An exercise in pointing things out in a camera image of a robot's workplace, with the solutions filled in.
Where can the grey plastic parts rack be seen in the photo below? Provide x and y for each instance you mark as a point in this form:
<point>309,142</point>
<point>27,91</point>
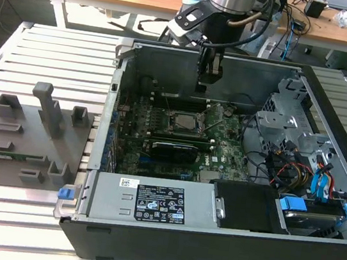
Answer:
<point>28,148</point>

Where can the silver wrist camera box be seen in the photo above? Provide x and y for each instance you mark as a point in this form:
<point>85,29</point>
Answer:
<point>184,31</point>

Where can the grey chipset heatsink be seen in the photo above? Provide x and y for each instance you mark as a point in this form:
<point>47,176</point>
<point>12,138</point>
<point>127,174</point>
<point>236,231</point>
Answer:
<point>208,177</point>

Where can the blue case latch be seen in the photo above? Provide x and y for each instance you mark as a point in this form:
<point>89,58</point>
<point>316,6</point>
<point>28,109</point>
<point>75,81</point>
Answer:
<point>66,194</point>

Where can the round coin cell battery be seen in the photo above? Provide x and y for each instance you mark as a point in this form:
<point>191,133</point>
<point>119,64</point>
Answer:
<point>227,112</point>

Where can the small black box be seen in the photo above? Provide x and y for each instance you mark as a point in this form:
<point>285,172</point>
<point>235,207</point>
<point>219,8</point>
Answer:
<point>315,8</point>

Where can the silver metal drive cage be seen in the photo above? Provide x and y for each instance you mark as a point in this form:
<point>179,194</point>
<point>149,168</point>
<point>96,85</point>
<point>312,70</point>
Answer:
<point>275,121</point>

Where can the CPU socket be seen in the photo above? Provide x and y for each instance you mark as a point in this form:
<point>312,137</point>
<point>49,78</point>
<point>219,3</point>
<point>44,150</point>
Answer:
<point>169,129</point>

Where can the RAM slot with white clips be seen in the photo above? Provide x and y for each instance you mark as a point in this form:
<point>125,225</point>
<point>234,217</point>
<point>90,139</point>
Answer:
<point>207,140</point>
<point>206,147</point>
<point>187,97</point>

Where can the open black PC case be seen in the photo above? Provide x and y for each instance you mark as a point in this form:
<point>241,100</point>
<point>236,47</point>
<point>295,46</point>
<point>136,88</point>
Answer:
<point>207,254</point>

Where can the green motherboard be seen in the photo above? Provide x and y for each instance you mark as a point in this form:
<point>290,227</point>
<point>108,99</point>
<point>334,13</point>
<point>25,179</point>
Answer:
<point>226,144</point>

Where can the pale blue teach pendant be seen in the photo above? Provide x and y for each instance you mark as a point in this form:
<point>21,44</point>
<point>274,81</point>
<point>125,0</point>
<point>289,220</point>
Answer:
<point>264,36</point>

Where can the silver power supply unit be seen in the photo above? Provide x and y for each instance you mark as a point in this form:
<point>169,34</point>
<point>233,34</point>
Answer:
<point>109,198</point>

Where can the black graphics card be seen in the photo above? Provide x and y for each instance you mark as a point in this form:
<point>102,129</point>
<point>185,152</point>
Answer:
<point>173,152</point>

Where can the hard disk in blue carrier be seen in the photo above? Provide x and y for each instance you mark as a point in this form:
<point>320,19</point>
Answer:
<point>293,205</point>

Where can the silver topped CPU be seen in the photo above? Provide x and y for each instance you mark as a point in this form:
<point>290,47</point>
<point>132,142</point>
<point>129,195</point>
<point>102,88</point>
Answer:
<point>185,122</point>

